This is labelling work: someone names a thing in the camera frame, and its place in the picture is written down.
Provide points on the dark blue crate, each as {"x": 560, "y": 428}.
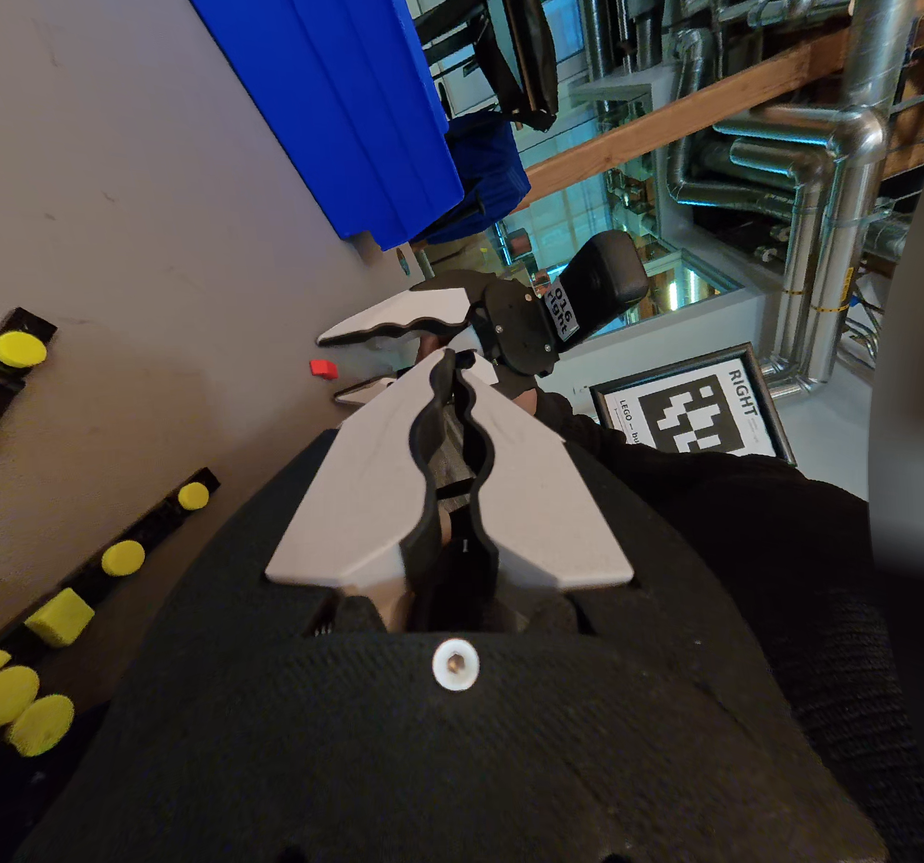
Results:
{"x": 483, "y": 163}

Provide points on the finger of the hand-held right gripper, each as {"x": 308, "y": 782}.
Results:
{"x": 364, "y": 392}
{"x": 411, "y": 311}

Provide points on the blue plastic bin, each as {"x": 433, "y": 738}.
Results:
{"x": 325, "y": 83}

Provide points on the framed black white marker sign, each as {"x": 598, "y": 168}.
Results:
{"x": 693, "y": 408}

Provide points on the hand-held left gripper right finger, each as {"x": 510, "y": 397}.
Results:
{"x": 548, "y": 509}

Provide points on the wooden beam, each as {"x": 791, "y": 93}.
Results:
{"x": 722, "y": 105}

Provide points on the cluster of silver pipes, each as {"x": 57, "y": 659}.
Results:
{"x": 852, "y": 155}

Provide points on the small red lego piece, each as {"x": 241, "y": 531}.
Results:
{"x": 324, "y": 369}

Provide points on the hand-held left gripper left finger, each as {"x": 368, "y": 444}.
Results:
{"x": 346, "y": 502}

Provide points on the black yellow lego spider model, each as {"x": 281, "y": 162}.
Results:
{"x": 123, "y": 557}

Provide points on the person's right forearm black sleeve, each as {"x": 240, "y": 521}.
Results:
{"x": 758, "y": 552}

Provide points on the black chair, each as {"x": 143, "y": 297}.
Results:
{"x": 530, "y": 33}

